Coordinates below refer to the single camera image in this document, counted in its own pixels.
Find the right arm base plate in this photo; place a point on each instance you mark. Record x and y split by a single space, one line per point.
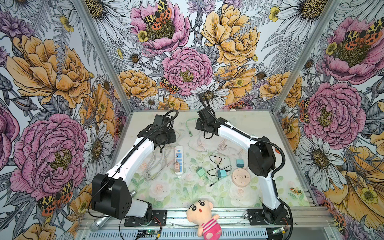
256 217

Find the teal adapter with black cable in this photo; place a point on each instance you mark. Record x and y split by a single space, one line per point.
221 173

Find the pink plug adapter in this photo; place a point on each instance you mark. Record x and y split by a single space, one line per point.
177 168

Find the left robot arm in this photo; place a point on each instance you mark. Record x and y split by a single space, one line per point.
110 191

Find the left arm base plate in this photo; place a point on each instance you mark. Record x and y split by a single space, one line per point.
158 218

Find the plush doll pink dress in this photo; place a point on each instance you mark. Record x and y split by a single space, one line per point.
200 213

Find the green plug adapter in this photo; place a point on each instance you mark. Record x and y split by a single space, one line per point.
202 173

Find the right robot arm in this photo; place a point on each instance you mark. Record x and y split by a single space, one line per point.
265 159

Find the teal adapter with white cable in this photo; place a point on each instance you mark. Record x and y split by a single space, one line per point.
240 163

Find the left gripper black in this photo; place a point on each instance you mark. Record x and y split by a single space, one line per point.
172 137

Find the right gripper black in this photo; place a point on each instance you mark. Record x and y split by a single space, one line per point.
198 125

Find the round pink socket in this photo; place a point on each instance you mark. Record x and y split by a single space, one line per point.
241 177

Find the white blue power strip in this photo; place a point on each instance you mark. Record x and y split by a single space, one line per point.
179 156

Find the silver microphone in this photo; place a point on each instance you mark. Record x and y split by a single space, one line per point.
98 223

